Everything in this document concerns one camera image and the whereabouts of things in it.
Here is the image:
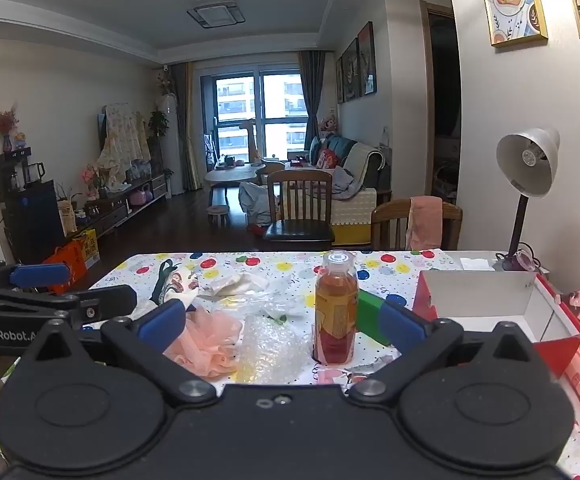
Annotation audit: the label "clear plastic bag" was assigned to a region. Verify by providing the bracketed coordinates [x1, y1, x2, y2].
[197, 280, 318, 322]

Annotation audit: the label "orange bag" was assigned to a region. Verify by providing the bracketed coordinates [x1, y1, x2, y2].
[42, 240, 91, 296]

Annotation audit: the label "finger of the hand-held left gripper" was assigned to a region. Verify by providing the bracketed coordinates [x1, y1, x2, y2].
[0, 261, 73, 292]
[0, 284, 138, 323]

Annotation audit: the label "orange tea drink bottle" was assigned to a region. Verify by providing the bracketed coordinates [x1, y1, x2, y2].
[314, 250, 360, 365]

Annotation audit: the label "dark tv cabinet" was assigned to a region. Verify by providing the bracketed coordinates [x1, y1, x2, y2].
[82, 172, 168, 237]

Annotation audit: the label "pink mesh bath sponge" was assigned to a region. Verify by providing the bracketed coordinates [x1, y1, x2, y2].
[162, 307, 245, 380]

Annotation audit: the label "balloon print tablecloth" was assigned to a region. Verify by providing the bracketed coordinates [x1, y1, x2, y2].
[82, 249, 580, 480]

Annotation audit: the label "tan paper bag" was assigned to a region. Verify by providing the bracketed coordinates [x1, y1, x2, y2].
[57, 199, 78, 233]

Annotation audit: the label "cream blanket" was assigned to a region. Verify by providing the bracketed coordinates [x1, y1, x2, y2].
[342, 142, 388, 181]

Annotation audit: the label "white cloth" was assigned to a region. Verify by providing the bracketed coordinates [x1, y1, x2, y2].
[205, 272, 271, 297]

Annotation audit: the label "white desk lamp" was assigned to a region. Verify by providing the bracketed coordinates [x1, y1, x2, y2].
[495, 127, 561, 273]

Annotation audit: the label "floral cloth cover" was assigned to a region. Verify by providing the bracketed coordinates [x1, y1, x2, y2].
[96, 102, 151, 191]

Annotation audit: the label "white tower air conditioner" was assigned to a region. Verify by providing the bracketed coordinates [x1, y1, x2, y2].
[157, 94, 186, 196]

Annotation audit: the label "grey cloth bundle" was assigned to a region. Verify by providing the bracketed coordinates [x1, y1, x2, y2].
[239, 181, 276, 226]

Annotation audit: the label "red cardboard box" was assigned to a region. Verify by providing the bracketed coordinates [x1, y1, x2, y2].
[412, 270, 580, 378]

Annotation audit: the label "wooden giraffe figure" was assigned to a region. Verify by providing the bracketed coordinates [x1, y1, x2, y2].
[240, 120, 263, 166]

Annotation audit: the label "yellow box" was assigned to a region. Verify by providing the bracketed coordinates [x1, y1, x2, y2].
[77, 230, 101, 267]

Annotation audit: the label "green potted plant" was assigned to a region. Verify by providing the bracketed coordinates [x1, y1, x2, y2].
[147, 110, 170, 138]

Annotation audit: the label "black water dispenser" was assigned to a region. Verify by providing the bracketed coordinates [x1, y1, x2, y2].
[0, 147, 66, 263]

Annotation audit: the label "bubble wrap sheet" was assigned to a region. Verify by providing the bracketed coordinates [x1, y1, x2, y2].
[230, 312, 316, 385]

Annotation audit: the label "wooden chair with dark seat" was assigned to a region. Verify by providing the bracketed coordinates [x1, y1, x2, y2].
[262, 169, 337, 251]

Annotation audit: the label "square ceiling lamp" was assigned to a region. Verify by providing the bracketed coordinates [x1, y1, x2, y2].
[186, 1, 246, 28]

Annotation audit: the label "sofa with cream cover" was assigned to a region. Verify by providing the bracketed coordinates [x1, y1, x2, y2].
[310, 135, 393, 246]

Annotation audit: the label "wooden coffee table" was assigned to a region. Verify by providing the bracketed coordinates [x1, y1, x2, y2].
[204, 162, 271, 206]

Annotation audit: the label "pink towel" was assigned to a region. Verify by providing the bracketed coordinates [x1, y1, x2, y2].
[406, 196, 444, 251]

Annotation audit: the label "grey curtain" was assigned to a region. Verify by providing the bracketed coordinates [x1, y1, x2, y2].
[172, 62, 203, 191]
[297, 50, 327, 152]

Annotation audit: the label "large window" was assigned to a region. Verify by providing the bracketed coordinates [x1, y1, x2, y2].
[200, 65, 311, 161]

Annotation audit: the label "green box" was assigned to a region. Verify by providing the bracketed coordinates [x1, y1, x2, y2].
[356, 289, 396, 346]

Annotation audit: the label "grey blanket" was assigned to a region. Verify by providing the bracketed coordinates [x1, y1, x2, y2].
[332, 165, 367, 197]

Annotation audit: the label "pink flower bouquet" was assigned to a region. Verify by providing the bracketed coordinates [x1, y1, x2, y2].
[81, 164, 108, 198]

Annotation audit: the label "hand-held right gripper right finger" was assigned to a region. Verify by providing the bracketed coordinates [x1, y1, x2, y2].
[347, 300, 551, 404]

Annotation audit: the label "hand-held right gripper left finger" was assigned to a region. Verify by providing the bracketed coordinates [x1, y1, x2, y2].
[20, 300, 218, 406]

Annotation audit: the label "christmas print cloth bag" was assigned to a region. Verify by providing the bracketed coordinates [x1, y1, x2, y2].
[150, 258, 202, 311]

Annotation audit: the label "dried flowers in vase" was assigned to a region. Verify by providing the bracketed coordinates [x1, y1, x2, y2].
[0, 105, 21, 153]

